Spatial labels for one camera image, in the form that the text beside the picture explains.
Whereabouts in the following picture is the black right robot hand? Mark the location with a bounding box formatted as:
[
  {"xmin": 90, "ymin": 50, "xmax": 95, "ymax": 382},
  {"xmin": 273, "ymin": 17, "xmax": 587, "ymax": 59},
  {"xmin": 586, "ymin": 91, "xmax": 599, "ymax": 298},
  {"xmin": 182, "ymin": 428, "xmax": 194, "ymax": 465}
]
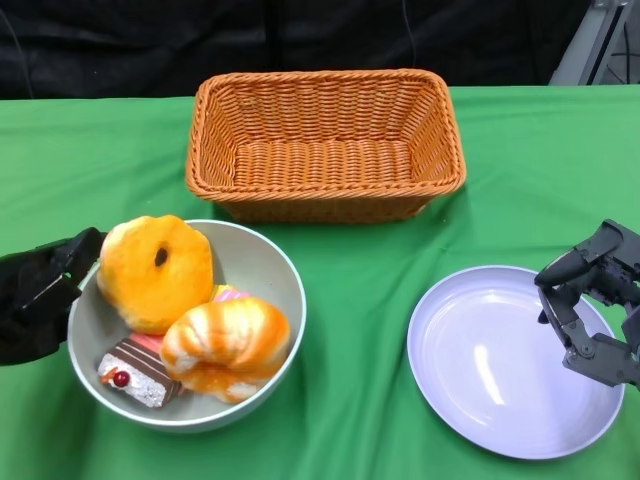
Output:
[{"xmin": 534, "ymin": 218, "xmax": 640, "ymax": 391}]

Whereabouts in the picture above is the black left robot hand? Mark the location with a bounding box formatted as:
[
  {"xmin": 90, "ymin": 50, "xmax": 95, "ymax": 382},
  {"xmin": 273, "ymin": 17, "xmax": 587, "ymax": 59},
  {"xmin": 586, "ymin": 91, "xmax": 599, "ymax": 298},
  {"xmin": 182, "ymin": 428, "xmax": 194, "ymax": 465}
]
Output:
[{"xmin": 0, "ymin": 227, "xmax": 109, "ymax": 369}]

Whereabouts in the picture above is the round orange bun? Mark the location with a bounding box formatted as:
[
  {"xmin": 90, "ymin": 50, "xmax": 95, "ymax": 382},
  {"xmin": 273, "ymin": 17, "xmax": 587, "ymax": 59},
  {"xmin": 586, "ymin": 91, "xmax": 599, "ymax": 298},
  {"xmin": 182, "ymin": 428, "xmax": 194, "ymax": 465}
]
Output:
[{"xmin": 96, "ymin": 214, "xmax": 216, "ymax": 336}]

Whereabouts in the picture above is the orange white twisted bread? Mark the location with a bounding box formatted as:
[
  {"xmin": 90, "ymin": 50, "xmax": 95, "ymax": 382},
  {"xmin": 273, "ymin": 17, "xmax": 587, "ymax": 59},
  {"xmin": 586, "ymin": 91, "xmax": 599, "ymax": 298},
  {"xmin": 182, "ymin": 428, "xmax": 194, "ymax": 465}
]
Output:
[{"xmin": 159, "ymin": 294, "xmax": 291, "ymax": 405}]

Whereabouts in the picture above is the pale grey-green bowl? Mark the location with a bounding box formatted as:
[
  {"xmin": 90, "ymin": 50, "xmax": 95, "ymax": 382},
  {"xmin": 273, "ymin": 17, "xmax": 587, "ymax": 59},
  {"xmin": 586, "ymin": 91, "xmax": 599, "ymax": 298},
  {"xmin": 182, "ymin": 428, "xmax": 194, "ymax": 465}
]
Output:
[{"xmin": 67, "ymin": 218, "xmax": 307, "ymax": 434}]

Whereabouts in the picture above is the lavender plate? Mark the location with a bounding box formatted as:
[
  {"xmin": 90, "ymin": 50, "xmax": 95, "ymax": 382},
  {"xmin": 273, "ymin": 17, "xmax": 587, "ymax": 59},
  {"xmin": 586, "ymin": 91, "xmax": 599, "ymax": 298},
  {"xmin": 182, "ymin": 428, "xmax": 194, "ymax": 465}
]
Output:
[{"xmin": 406, "ymin": 265, "xmax": 626, "ymax": 460}]

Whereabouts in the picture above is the chocolate pink layered cake slice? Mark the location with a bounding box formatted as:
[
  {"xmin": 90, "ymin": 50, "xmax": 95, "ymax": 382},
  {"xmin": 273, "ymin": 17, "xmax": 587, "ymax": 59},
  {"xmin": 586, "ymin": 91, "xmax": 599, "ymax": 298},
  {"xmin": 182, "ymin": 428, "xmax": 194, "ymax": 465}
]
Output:
[{"xmin": 97, "ymin": 333, "xmax": 191, "ymax": 409}]

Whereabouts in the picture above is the pink cake slice with cherry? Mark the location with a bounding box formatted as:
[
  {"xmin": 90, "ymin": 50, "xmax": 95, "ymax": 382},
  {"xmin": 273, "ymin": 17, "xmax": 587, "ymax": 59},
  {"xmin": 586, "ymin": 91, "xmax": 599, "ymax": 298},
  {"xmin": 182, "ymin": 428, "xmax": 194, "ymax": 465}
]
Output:
[{"xmin": 212, "ymin": 283, "xmax": 254, "ymax": 304}]

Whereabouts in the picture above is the orange wicker basket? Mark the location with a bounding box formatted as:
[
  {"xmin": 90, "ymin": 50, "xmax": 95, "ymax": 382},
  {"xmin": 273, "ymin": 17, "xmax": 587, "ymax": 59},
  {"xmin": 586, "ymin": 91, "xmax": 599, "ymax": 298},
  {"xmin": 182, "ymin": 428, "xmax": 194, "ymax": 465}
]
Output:
[{"xmin": 185, "ymin": 68, "xmax": 467, "ymax": 224}]

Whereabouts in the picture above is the black cloth backdrop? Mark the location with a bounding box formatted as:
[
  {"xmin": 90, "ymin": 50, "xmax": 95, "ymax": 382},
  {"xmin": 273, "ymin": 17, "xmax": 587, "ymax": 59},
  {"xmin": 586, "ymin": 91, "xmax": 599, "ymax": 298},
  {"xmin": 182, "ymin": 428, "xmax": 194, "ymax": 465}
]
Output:
[{"xmin": 0, "ymin": 0, "xmax": 640, "ymax": 101}]

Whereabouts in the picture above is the grey aluminium frame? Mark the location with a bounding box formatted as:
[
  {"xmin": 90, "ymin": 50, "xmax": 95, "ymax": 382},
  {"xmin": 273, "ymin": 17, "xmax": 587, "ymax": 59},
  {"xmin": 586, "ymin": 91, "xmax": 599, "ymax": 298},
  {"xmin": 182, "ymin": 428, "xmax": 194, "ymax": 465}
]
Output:
[{"xmin": 547, "ymin": 0, "xmax": 640, "ymax": 86}]

